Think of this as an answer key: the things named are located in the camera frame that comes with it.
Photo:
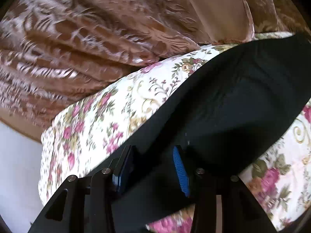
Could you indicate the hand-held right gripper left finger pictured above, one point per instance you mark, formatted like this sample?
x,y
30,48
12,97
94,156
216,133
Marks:
x,y
122,174

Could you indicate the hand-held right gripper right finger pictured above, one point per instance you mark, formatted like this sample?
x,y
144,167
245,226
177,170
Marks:
x,y
181,172

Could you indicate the black pants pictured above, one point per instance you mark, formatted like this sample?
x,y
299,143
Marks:
x,y
230,106

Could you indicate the floral bed sheet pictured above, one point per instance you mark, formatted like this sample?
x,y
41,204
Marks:
x,y
97,126

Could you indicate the brown damask sofa back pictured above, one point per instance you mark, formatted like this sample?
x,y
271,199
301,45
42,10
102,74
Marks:
x,y
73,41

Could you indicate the plain tan curtain band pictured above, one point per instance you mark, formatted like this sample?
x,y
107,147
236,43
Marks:
x,y
218,9

